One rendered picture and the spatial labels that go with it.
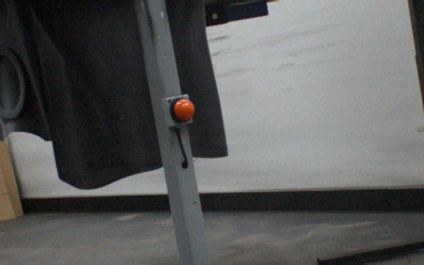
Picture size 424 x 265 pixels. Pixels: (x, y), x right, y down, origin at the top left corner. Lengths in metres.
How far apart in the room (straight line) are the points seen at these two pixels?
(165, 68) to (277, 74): 2.93
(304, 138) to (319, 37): 0.50
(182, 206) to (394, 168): 2.57
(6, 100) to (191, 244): 0.52
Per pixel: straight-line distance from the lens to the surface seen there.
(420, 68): 3.32
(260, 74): 4.64
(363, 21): 4.15
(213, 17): 3.13
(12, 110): 1.93
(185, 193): 1.64
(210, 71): 2.06
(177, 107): 1.61
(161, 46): 1.64
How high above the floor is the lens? 0.69
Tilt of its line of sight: 3 degrees down
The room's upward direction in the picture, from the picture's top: 10 degrees counter-clockwise
